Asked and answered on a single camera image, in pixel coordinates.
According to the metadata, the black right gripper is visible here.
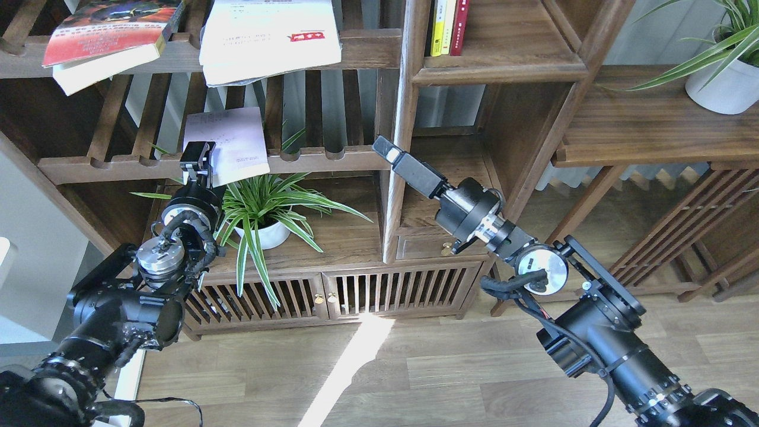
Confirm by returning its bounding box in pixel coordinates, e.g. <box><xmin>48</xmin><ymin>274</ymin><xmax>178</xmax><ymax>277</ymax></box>
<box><xmin>372</xmin><ymin>136</ymin><xmax>505</xmax><ymax>254</ymax></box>

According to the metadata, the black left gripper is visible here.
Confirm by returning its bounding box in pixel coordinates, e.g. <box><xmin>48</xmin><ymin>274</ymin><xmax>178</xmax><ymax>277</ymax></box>
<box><xmin>162</xmin><ymin>141</ymin><xmax>225</xmax><ymax>229</ymax></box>

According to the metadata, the pale pink thin book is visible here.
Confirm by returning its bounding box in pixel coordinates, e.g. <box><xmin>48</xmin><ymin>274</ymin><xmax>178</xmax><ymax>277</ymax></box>
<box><xmin>183</xmin><ymin>106</ymin><xmax>270</xmax><ymax>187</ymax></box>

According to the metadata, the white book red logo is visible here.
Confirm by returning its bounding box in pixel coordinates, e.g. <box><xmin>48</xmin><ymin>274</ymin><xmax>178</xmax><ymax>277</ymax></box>
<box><xmin>199</xmin><ymin>1</ymin><xmax>342</xmax><ymax>87</ymax></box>

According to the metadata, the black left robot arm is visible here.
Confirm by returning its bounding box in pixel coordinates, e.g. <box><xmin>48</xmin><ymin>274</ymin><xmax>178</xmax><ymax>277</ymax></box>
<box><xmin>1</xmin><ymin>141</ymin><xmax>225</xmax><ymax>426</ymax></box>

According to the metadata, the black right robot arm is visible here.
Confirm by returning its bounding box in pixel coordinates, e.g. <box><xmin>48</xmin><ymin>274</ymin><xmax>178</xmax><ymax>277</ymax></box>
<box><xmin>372</xmin><ymin>137</ymin><xmax>757</xmax><ymax>426</ymax></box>

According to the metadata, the dark wooden bookshelf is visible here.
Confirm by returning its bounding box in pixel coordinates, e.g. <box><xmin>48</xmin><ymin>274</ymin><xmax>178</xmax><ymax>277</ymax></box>
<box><xmin>0</xmin><ymin>0</ymin><xmax>635</xmax><ymax>342</ymax></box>

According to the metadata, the green spider plant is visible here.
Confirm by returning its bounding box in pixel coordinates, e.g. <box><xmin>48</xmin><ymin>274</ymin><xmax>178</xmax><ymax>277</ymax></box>
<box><xmin>131</xmin><ymin>122</ymin><xmax>373</xmax><ymax>310</ymax></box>

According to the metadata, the small wooden drawer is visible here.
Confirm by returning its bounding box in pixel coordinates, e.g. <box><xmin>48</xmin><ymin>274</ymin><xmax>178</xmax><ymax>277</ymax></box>
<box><xmin>396</xmin><ymin>234</ymin><xmax>456</xmax><ymax>260</ymax></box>

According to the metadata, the small white plant pot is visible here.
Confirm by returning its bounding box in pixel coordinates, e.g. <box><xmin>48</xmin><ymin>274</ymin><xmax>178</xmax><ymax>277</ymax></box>
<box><xmin>235</xmin><ymin>221</ymin><xmax>291</xmax><ymax>250</ymax></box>

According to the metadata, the yellow upright book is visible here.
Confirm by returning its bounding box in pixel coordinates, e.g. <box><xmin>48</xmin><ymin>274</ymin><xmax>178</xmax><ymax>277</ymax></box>
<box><xmin>429</xmin><ymin>0</ymin><xmax>457</xmax><ymax>57</ymax></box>

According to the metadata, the right slatted cabinet door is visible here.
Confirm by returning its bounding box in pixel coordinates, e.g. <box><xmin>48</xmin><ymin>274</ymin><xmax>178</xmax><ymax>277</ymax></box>
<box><xmin>322</xmin><ymin>262</ymin><xmax>482</xmax><ymax>320</ymax></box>

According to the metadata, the slatted cabinet door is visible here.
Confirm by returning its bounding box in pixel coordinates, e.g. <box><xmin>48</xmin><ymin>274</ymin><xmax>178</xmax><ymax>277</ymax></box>
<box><xmin>322</xmin><ymin>262</ymin><xmax>482</xmax><ymax>320</ymax></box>
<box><xmin>183</xmin><ymin>274</ymin><xmax>331</xmax><ymax>337</ymax></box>

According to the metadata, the left slatted cabinet door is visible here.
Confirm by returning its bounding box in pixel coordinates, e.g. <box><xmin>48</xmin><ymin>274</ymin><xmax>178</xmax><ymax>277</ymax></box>
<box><xmin>183</xmin><ymin>274</ymin><xmax>331</xmax><ymax>337</ymax></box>

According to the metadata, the red cover thick book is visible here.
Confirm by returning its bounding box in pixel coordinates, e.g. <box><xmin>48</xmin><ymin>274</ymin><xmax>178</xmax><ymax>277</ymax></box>
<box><xmin>42</xmin><ymin>1</ymin><xmax>185</xmax><ymax>95</ymax></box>

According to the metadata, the dark red upright book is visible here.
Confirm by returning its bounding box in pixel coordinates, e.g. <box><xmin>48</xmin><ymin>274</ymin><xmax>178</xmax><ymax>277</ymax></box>
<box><xmin>448</xmin><ymin>0</ymin><xmax>471</xmax><ymax>56</ymax></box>

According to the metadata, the grey cabinet at left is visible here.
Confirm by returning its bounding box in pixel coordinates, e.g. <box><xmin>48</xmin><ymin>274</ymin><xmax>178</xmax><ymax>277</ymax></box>
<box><xmin>1</xmin><ymin>155</ymin><xmax>103</xmax><ymax>345</ymax></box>

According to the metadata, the large white plant pot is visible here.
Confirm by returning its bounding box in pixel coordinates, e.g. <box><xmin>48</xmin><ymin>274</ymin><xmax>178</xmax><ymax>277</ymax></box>
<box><xmin>685</xmin><ymin>60</ymin><xmax>758</xmax><ymax>114</ymax></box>

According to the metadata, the green plant top right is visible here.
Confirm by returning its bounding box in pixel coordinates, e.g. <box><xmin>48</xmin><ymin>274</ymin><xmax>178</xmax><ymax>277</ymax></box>
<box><xmin>615</xmin><ymin>1</ymin><xmax>758</xmax><ymax>91</ymax></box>

